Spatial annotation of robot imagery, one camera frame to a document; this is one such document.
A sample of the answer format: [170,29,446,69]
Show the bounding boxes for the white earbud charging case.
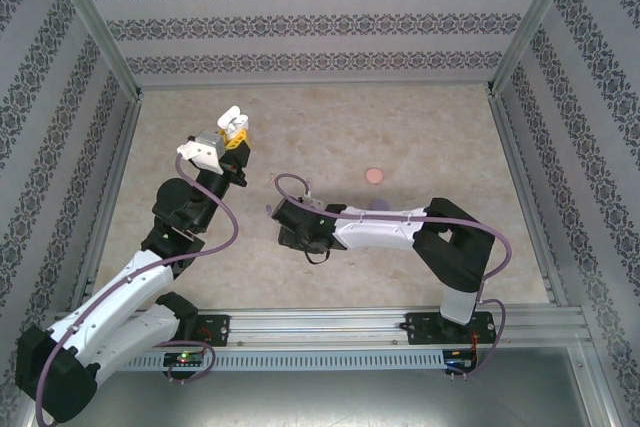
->
[215,104,250,136]

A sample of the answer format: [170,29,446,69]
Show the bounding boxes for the left small circuit board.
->
[163,352,207,367]

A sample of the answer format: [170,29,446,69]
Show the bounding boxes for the grey metal sheet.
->
[49,369,601,427]

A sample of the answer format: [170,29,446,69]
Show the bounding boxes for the right gripper thin black cable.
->
[303,239,332,266]

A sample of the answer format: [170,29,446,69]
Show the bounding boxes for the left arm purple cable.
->
[35,150,239,426]

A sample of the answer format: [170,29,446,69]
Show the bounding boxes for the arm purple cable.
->
[273,173,515,381]
[35,150,239,426]

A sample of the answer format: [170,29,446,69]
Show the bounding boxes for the aluminium frame rail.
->
[485,86,574,308]
[69,94,146,313]

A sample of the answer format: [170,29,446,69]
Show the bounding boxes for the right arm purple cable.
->
[273,173,515,381]

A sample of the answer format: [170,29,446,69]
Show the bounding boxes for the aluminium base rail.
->
[49,310,586,348]

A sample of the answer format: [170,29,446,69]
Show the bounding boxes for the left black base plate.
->
[149,314,232,348]

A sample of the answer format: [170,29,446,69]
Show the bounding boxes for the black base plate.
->
[405,311,500,347]
[149,314,232,348]

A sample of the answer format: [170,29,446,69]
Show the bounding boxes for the grey slotted cable duct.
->
[122,350,446,371]

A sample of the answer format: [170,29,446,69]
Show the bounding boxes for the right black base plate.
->
[405,311,500,347]

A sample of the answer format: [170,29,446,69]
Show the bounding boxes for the aluminium frame post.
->
[47,0,146,98]
[485,0,584,97]

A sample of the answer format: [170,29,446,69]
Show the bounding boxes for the aluminium frame leg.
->
[569,346,619,427]

